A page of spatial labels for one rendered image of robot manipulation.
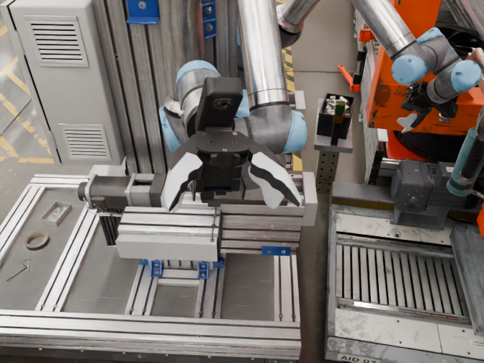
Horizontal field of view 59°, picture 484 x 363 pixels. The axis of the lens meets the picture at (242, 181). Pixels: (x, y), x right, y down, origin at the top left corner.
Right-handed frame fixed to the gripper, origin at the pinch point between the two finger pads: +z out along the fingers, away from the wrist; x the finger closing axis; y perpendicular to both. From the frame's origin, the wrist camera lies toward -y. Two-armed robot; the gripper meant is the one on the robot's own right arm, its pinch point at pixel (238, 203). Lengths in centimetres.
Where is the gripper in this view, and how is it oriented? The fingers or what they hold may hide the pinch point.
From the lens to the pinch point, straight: 47.1
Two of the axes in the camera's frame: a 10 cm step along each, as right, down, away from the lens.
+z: 2.0, 6.3, -7.5
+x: -9.7, 0.2, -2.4
